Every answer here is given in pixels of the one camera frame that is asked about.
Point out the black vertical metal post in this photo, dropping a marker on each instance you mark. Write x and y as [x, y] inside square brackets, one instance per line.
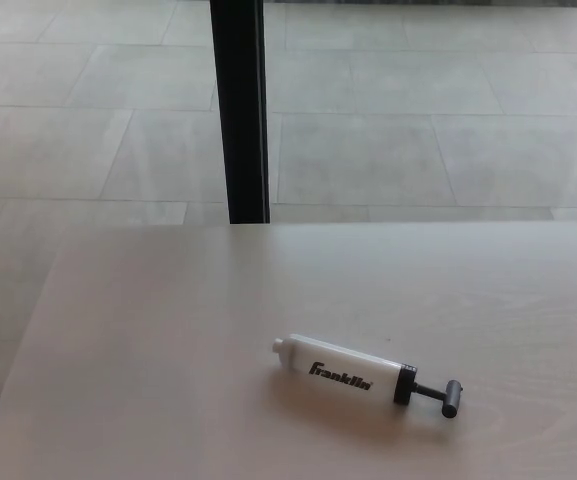
[240, 100]

